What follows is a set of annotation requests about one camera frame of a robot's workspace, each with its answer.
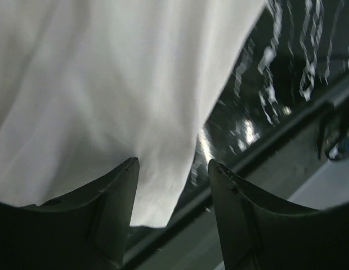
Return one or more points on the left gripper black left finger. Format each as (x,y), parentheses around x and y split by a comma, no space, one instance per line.
(84,229)

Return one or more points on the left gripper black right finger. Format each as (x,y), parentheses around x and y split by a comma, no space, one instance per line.
(259,230)

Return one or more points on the white and green raglan t-shirt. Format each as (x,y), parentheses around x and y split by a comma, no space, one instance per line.
(85,85)

